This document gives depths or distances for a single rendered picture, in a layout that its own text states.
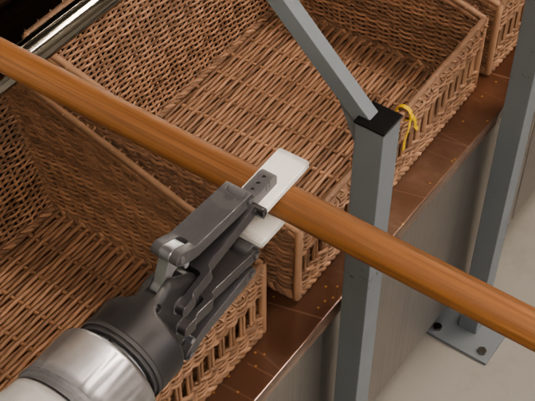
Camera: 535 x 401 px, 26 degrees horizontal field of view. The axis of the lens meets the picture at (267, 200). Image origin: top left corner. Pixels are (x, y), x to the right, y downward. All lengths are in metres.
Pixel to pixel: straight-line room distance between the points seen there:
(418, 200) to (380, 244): 0.88
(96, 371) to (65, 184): 0.92
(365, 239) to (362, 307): 0.70
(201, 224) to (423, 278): 0.18
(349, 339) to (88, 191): 0.43
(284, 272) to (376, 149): 0.31
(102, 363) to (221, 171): 0.23
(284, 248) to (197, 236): 0.73
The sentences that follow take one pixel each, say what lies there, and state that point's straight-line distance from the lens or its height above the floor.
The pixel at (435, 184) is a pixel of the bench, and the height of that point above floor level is 0.58.
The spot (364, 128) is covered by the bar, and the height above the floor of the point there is 0.95.
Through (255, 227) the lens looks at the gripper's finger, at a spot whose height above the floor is 1.17.
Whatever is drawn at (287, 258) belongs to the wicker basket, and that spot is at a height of 0.67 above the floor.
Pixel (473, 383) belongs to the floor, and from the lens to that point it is 2.30.
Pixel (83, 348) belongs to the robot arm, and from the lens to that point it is 0.82.
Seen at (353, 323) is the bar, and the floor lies 0.57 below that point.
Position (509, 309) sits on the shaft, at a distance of 0.89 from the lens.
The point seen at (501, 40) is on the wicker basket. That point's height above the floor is 0.63.
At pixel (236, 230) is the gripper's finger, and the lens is 0.90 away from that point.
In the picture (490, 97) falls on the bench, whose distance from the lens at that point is 1.97.
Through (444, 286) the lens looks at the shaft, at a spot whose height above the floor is 1.20.
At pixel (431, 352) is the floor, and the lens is 2.33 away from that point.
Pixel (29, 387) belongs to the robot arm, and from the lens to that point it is 0.81.
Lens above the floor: 1.90
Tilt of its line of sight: 48 degrees down
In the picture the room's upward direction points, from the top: straight up
